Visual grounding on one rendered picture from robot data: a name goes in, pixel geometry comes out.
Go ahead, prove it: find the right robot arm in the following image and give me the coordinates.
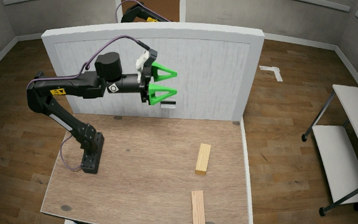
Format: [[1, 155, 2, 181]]
[[27, 52, 124, 170]]

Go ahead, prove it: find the light wood block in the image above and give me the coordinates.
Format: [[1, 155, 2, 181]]
[[191, 190, 205, 224]]

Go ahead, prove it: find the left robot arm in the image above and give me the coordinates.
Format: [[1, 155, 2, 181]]
[[121, 4, 170, 23]]

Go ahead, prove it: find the brown wooden block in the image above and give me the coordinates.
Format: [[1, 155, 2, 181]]
[[195, 143, 211, 175]]

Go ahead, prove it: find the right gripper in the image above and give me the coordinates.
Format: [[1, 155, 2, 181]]
[[122, 50, 177, 105]]

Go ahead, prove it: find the grey panel wall with slot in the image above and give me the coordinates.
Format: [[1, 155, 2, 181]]
[[41, 22, 265, 121]]

